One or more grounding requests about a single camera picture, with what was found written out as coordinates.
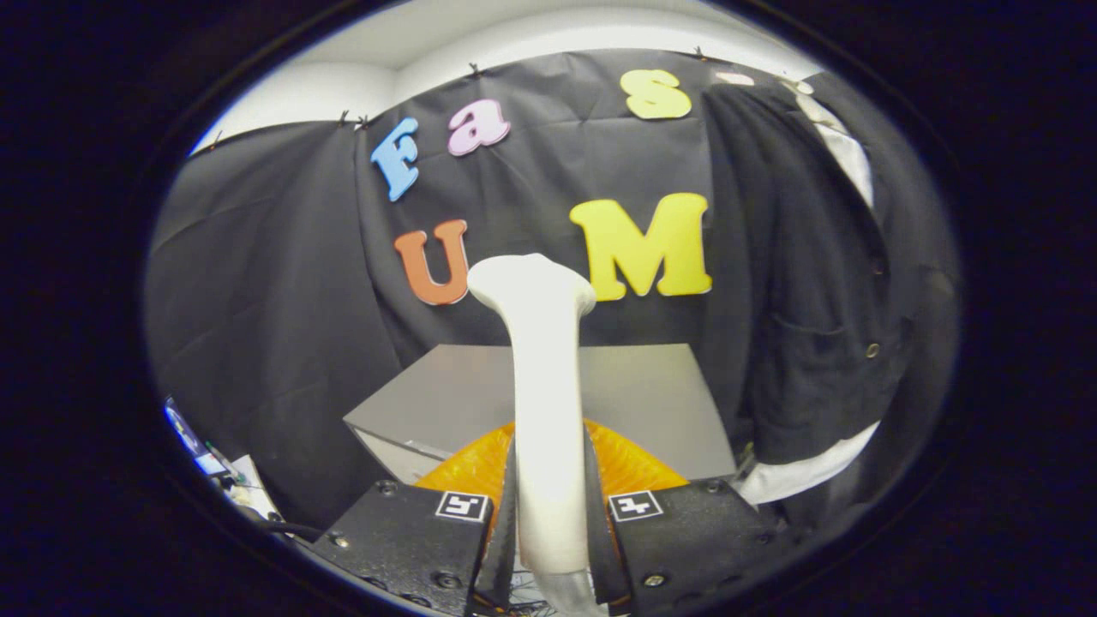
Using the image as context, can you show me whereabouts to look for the black backdrop cloth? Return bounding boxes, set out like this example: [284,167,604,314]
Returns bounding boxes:
[146,47,961,549]

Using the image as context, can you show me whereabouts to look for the white device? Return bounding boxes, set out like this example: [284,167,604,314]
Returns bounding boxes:
[199,450,277,517]

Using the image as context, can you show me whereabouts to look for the white mannequin torso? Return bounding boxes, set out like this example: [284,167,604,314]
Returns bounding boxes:
[733,77,884,506]

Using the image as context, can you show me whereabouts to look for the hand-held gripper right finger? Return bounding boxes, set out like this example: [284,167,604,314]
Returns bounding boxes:
[583,420,781,616]

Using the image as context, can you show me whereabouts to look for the blue lit screen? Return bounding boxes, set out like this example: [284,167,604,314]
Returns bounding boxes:
[165,398,207,459]

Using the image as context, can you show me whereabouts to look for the black jacket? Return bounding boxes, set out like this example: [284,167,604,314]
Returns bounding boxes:
[703,73,961,468]

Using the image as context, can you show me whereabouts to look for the white garment steamer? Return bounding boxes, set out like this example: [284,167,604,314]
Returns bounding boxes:
[467,253,605,616]

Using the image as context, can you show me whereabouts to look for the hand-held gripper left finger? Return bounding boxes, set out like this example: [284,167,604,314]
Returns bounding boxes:
[309,420,519,616]

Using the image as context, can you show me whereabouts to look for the grey cabinet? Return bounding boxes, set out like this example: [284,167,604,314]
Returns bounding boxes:
[343,343,738,485]

